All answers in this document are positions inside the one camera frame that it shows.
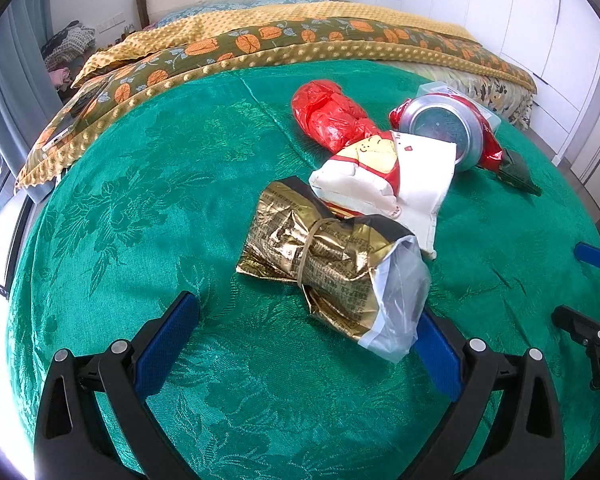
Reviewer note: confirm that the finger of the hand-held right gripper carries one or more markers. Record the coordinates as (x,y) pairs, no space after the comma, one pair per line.
(575,320)
(597,255)

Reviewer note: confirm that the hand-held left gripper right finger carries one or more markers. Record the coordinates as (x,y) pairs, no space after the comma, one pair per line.
(442,355)

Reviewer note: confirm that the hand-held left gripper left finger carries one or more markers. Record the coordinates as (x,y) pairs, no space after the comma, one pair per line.
(167,340)

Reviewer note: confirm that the dark green wrapper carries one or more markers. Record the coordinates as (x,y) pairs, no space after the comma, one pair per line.
(517,170)

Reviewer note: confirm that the gold snack packet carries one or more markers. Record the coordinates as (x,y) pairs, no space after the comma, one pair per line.
(300,250)

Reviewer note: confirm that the clear plastic container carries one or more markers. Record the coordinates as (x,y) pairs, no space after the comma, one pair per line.
(487,115)

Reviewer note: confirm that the white red snack bag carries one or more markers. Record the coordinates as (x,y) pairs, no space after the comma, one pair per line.
(420,175)

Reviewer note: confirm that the red drink can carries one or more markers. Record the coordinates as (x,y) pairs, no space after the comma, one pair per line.
(435,130)

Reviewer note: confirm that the red plastic bag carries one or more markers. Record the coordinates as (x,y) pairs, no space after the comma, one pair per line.
(325,115)

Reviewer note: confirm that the green patterned tablecloth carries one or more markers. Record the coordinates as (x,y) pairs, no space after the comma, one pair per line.
(130,210)

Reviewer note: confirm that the leaf print bedsheet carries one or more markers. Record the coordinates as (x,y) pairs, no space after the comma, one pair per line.
(480,87)

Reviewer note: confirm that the smartphone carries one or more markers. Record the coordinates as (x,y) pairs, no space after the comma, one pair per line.
(75,115)

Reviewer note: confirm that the white wardrobe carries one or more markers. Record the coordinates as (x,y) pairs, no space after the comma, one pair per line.
(530,10)

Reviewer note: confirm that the orange floral yellow quilt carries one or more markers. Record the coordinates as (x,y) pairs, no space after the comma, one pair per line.
(230,42)

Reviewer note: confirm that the pile of clothes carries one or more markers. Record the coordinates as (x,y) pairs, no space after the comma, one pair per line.
(70,40)

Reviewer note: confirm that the blue grey curtain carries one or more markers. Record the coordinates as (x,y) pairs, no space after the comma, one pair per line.
(10,60)

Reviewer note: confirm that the blue floral pillow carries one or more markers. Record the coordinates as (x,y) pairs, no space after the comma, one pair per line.
(290,0)
(180,16)

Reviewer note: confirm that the wooden bed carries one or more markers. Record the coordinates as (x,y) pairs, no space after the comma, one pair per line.
(140,7)

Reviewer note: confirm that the white wall switch plate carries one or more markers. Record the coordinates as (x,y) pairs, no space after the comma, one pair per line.
(111,21)

